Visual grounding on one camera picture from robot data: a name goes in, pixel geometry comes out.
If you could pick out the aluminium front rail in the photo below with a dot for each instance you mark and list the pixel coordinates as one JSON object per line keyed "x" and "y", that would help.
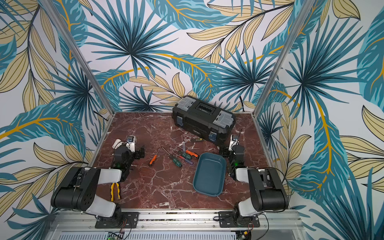
{"x": 178, "y": 220}

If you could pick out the blue red thin screwdriver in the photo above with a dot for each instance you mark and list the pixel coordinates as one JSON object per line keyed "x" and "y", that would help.
{"x": 186, "y": 160}

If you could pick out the orange black small screwdriver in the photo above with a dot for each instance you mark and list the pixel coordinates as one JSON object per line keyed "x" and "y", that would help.
{"x": 152, "y": 161}

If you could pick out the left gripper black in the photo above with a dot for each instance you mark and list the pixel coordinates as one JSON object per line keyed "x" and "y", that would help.
{"x": 138, "y": 155}

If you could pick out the teal plastic storage tray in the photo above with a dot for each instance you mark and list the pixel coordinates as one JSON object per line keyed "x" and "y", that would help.
{"x": 210, "y": 174}

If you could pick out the yellow handled pliers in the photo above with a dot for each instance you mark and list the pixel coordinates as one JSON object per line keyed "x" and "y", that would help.
{"x": 115, "y": 192}

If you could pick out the black plastic toolbox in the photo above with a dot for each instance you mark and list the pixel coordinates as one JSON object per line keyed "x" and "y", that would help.
{"x": 204, "y": 120}

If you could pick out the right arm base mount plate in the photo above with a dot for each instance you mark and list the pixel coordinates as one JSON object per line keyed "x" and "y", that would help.
{"x": 229, "y": 219}

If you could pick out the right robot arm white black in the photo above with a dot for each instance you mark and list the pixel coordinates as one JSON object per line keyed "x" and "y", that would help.
{"x": 267, "y": 193}

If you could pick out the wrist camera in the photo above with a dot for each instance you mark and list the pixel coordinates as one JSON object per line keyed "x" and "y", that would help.
{"x": 131, "y": 143}
{"x": 233, "y": 141}

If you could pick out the black yellow screwdriver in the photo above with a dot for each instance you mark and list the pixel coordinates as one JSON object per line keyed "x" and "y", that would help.
{"x": 194, "y": 140}

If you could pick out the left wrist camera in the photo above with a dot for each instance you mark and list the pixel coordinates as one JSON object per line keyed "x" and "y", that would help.
{"x": 131, "y": 143}

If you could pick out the orange handle long screwdriver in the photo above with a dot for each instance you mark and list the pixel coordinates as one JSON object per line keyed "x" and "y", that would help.
{"x": 194, "y": 155}

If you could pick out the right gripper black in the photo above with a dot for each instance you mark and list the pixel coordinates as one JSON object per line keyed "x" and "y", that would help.
{"x": 225, "y": 151}

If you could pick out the white pipe tee fitting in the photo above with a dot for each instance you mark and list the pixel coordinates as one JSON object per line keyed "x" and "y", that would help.
{"x": 117, "y": 143}

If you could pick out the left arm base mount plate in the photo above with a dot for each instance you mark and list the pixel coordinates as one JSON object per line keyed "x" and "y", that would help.
{"x": 123, "y": 220}

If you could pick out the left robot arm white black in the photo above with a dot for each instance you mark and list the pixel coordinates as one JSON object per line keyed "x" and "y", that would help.
{"x": 78, "y": 189}

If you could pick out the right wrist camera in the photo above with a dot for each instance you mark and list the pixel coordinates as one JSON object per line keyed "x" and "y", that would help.
{"x": 233, "y": 141}

